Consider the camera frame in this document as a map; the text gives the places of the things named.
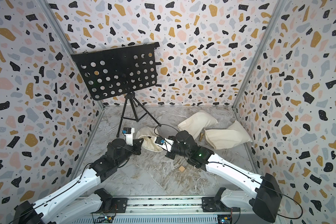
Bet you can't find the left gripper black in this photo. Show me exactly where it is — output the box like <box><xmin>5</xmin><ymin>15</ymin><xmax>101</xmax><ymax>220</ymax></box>
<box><xmin>115</xmin><ymin>137</ymin><xmax>144</xmax><ymax>169</ymax></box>

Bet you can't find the cream soil bag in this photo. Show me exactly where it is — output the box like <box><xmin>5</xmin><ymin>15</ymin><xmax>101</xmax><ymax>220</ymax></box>
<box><xmin>135</xmin><ymin>127</ymin><xmax>163</xmax><ymax>152</ymax></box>
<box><xmin>178</xmin><ymin>110</ymin><xmax>218</xmax><ymax>140</ymax></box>
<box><xmin>205</xmin><ymin>120</ymin><xmax>253</xmax><ymax>150</ymax></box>

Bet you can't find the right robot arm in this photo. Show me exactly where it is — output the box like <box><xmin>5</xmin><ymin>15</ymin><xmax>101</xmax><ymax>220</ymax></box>
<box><xmin>155</xmin><ymin>131</ymin><xmax>282</xmax><ymax>223</ymax></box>

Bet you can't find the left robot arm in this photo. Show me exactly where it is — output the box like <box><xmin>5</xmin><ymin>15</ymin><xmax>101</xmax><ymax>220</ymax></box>
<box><xmin>12</xmin><ymin>139</ymin><xmax>144</xmax><ymax>224</ymax></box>

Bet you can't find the left circuit board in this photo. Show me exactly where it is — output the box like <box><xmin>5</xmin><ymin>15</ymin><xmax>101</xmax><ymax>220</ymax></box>
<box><xmin>96</xmin><ymin>216</ymin><xmax>114</xmax><ymax>224</ymax></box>

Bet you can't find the circuit board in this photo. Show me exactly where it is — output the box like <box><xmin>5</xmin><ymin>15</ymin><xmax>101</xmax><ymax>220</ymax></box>
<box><xmin>96</xmin><ymin>216</ymin><xmax>114</xmax><ymax>224</ymax></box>
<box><xmin>217</xmin><ymin>215</ymin><xmax>232</xmax><ymax>224</ymax></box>

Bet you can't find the black perforated music stand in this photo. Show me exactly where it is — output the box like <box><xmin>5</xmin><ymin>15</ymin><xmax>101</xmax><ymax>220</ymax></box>
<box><xmin>71</xmin><ymin>42</ymin><xmax>159</xmax><ymax>122</ymax></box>

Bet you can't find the right circuit board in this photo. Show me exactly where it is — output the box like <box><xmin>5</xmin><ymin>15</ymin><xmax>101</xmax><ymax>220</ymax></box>
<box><xmin>217</xmin><ymin>215</ymin><xmax>232</xmax><ymax>224</ymax></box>

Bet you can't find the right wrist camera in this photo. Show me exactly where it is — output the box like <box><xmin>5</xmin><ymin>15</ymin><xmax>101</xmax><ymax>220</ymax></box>
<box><xmin>155</xmin><ymin>136</ymin><xmax>174</xmax><ymax>152</ymax></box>

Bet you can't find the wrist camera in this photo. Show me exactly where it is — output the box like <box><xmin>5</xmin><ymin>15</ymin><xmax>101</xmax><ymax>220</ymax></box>
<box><xmin>122</xmin><ymin>127</ymin><xmax>135</xmax><ymax>146</ymax></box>
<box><xmin>155</xmin><ymin>136</ymin><xmax>174</xmax><ymax>152</ymax></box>

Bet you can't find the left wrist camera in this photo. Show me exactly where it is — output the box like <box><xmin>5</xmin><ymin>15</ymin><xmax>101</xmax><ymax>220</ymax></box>
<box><xmin>122</xmin><ymin>127</ymin><xmax>135</xmax><ymax>146</ymax></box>

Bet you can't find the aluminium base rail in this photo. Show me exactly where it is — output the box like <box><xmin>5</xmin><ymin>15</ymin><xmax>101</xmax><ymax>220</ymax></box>
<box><xmin>43</xmin><ymin>194</ymin><xmax>282</xmax><ymax>224</ymax></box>

